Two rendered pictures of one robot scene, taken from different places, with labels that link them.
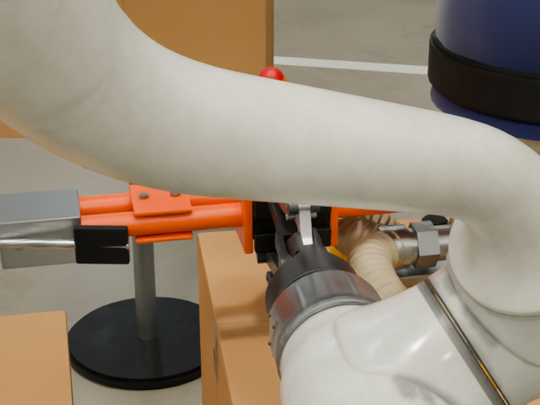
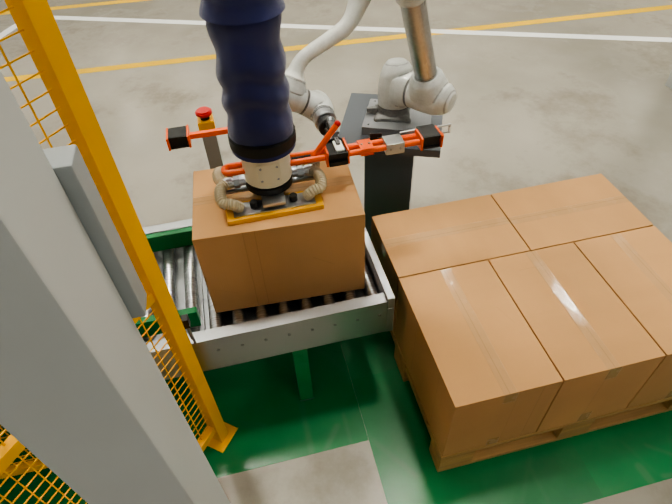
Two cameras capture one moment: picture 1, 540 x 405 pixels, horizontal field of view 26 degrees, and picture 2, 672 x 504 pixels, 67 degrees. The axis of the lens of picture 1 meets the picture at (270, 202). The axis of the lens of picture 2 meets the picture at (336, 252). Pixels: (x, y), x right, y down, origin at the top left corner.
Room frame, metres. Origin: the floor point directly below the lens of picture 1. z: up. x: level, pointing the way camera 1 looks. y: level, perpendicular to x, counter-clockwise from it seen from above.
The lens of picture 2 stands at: (2.49, -0.03, 2.12)
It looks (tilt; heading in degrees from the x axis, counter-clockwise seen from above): 45 degrees down; 180
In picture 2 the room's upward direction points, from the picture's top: 3 degrees counter-clockwise
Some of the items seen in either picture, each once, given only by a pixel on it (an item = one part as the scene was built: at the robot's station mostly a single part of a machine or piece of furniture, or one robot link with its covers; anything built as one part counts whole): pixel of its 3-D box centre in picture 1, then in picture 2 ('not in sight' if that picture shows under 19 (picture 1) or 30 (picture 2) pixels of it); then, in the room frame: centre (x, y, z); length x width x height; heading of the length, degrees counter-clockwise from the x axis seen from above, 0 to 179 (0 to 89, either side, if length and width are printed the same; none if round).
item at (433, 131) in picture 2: not in sight; (428, 138); (0.90, 0.33, 1.08); 0.08 x 0.07 x 0.05; 101
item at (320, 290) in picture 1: (331, 337); (324, 119); (0.73, -0.04, 1.07); 0.09 x 0.06 x 0.09; 101
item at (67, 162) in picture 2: not in sight; (43, 252); (1.96, -0.45, 1.62); 0.20 x 0.05 x 0.30; 101
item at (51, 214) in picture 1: (40, 227); (393, 144); (0.92, 0.20, 1.07); 0.07 x 0.07 x 0.04; 11
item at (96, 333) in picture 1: (142, 231); not in sight; (2.46, 0.30, 0.31); 0.40 x 0.40 x 0.62
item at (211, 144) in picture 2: not in sight; (227, 207); (0.54, -0.56, 0.50); 0.07 x 0.07 x 1.00; 11
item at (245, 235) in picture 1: (282, 201); (335, 152); (0.96, -0.01, 1.08); 0.10 x 0.08 x 0.06; 11
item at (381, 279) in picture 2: not in sight; (366, 242); (0.92, 0.11, 0.58); 0.70 x 0.03 x 0.06; 11
